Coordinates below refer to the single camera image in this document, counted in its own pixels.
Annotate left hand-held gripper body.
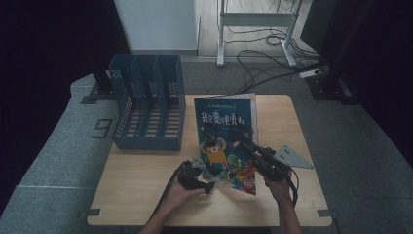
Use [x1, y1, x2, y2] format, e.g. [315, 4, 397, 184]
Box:
[176, 157, 207, 192]

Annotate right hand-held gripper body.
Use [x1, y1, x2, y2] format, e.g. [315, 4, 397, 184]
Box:
[249, 143, 315, 183]

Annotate blue cartoon monster picture book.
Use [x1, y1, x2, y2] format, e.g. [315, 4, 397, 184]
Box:
[193, 93, 259, 197]

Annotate person's left hand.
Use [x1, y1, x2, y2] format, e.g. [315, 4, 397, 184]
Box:
[163, 180, 207, 213]

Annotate person's right hand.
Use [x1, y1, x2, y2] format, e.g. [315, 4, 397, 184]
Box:
[263, 175, 294, 205]

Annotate blue plastic file rack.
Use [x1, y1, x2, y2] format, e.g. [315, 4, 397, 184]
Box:
[108, 54, 187, 152]

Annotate white power strip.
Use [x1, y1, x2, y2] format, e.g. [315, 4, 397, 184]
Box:
[298, 68, 322, 80]

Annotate black metal stand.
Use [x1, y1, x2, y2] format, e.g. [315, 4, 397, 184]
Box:
[80, 58, 117, 105]
[306, 0, 374, 101]

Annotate white cabinet panel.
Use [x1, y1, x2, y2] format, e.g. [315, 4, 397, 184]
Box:
[113, 0, 201, 56]

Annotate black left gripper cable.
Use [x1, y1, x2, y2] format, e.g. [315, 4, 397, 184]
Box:
[149, 160, 191, 218]

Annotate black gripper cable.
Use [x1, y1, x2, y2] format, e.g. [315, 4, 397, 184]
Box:
[149, 160, 191, 218]
[286, 168, 300, 209]

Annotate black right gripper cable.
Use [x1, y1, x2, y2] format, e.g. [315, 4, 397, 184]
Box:
[286, 168, 300, 209]

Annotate black floor cables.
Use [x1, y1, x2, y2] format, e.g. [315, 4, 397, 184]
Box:
[223, 0, 327, 96]

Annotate white metal desk frame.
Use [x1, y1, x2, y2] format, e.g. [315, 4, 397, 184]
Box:
[216, 0, 304, 68]

